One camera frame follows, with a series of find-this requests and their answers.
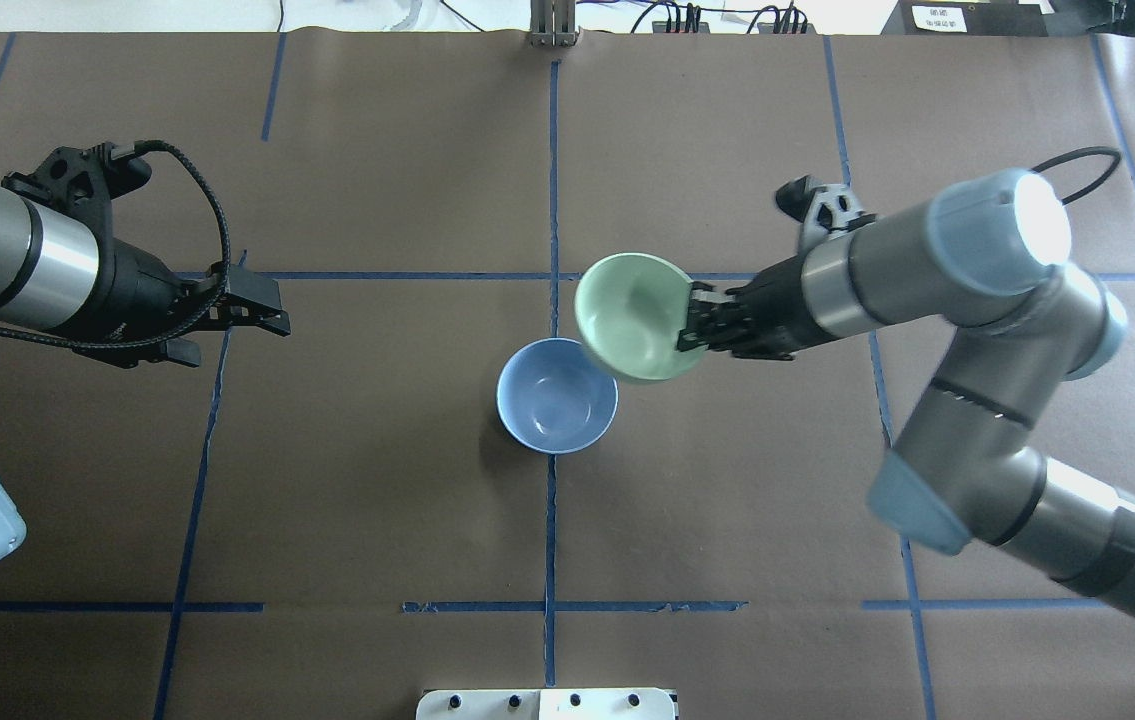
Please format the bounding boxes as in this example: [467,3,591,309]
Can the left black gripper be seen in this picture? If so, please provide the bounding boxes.
[96,241,292,369]

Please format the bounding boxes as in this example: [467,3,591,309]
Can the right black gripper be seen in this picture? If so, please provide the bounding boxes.
[675,256,819,361]

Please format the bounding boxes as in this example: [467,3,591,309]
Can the green bowl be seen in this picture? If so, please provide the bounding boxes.
[573,252,707,384]

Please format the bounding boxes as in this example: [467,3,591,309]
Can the blue bowl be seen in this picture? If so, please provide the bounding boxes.
[495,337,619,455]

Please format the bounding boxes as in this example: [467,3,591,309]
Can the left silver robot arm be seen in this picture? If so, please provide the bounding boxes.
[0,140,292,369]

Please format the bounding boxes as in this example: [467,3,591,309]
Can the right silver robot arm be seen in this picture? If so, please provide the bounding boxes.
[676,168,1135,619]

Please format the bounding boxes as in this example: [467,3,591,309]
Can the orange black connector box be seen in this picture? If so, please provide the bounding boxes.
[641,3,712,35]

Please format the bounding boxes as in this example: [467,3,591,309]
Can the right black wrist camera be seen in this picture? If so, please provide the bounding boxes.
[773,174,878,256]

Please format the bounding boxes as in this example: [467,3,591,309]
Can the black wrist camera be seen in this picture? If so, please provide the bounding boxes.
[0,142,152,241]
[773,174,878,256]

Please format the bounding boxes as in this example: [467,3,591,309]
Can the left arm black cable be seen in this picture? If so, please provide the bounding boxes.
[0,140,232,353]

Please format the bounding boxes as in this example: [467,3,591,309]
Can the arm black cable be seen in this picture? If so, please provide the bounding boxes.
[1029,146,1124,207]
[0,140,232,353]

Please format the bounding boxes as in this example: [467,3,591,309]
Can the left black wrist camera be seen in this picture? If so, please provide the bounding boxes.
[0,142,152,241]

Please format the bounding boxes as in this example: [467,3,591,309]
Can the aluminium frame post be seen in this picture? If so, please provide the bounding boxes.
[529,0,580,47]

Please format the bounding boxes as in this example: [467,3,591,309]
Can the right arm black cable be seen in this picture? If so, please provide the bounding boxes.
[1029,146,1124,207]

